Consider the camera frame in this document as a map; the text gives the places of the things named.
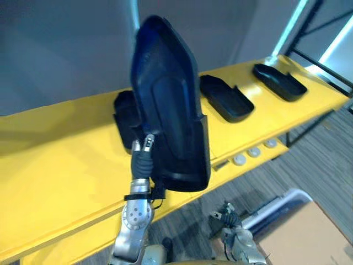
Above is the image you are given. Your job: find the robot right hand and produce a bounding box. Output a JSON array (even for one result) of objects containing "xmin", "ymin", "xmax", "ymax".
[{"xmin": 209, "ymin": 203, "xmax": 241, "ymax": 230}]

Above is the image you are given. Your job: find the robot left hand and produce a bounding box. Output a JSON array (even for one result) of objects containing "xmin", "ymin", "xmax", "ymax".
[{"xmin": 130, "ymin": 133, "xmax": 156, "ymax": 195}]

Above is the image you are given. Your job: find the black plastic housing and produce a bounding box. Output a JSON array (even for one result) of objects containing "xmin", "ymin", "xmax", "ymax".
[
  {"xmin": 113, "ymin": 90, "xmax": 145, "ymax": 155},
  {"xmin": 129, "ymin": 15, "xmax": 212, "ymax": 193},
  {"xmin": 199, "ymin": 74, "xmax": 255, "ymax": 124},
  {"xmin": 253, "ymin": 63, "xmax": 308, "ymax": 102}
]

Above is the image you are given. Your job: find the yellow shelf board with knobs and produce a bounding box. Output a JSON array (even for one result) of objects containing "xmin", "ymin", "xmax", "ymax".
[{"xmin": 211, "ymin": 137, "xmax": 289, "ymax": 172}]

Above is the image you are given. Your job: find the white plastic bin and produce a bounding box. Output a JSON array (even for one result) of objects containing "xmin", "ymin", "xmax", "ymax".
[{"xmin": 242, "ymin": 188, "xmax": 313, "ymax": 239}]

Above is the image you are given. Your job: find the brown cardboard box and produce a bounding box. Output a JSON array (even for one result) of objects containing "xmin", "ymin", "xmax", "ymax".
[{"xmin": 253, "ymin": 200, "xmax": 353, "ymax": 265}]

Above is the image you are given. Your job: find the black rack frame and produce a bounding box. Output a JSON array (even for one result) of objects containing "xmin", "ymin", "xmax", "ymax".
[{"xmin": 285, "ymin": 0, "xmax": 353, "ymax": 98}]

